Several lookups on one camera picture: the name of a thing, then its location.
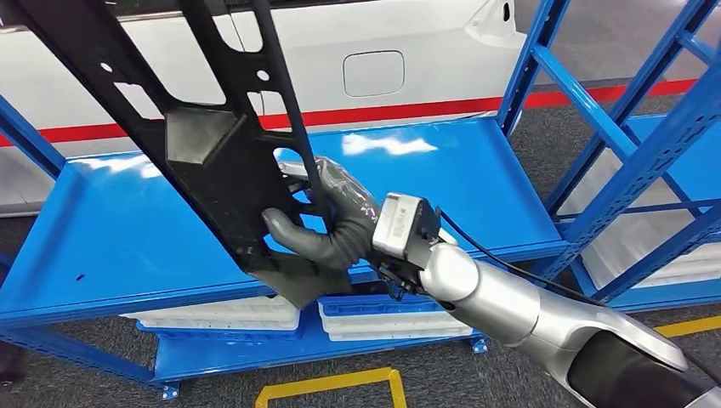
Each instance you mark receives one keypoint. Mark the black plastic frame part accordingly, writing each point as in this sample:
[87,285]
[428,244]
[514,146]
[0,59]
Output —
[225,186]

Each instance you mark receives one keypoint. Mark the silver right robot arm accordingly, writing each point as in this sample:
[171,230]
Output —
[507,298]

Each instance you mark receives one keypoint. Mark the blue metal shelf rack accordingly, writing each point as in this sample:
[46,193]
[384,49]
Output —
[450,186]
[693,163]

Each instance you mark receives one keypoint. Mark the white car body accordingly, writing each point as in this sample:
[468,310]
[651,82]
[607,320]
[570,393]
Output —
[394,34]

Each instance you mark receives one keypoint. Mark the large white plastic bin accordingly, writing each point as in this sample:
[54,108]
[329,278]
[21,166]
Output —
[619,248]

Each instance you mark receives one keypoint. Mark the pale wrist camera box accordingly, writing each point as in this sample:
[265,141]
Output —
[400,222]

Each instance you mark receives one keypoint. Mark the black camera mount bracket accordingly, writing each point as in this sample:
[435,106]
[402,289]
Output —
[394,276]

